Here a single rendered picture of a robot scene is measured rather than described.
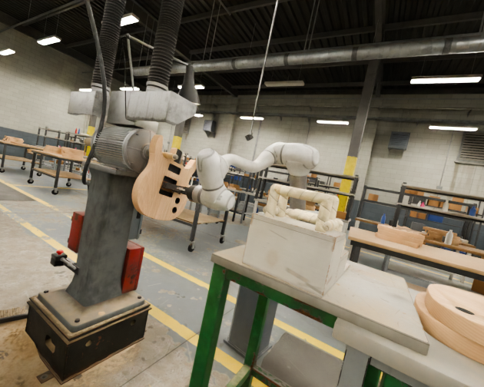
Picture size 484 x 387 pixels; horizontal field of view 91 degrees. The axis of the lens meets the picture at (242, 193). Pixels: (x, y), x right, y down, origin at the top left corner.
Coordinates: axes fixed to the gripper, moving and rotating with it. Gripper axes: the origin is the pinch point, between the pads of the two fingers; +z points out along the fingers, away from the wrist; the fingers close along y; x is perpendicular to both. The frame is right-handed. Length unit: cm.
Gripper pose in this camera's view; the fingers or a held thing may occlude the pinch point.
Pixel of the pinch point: (168, 186)
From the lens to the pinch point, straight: 134.1
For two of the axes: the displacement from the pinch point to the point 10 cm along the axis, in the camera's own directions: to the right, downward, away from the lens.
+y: 4.5, 2.5, 8.6
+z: -8.5, -1.8, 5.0
